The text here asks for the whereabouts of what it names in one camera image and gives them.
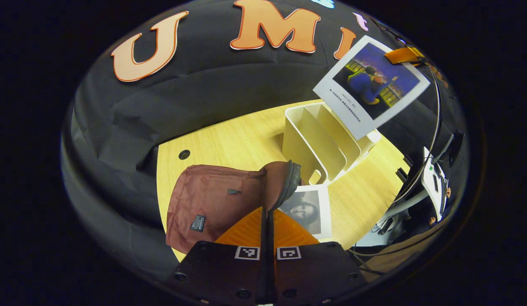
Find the blue photo cover book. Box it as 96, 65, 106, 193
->
313, 35, 431, 141

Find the white bookshelf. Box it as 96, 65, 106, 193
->
283, 102, 381, 185

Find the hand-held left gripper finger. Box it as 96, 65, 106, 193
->
164, 207, 269, 306
269, 208, 368, 306

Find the thin black pole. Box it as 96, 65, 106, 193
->
393, 70, 442, 204

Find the grey portrait cover book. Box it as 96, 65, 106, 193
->
277, 184, 332, 240

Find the black backdrop cloth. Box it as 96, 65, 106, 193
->
62, 0, 466, 281

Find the white device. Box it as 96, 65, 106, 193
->
422, 147, 449, 221

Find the maroon schoolbag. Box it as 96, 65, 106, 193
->
166, 160, 302, 255

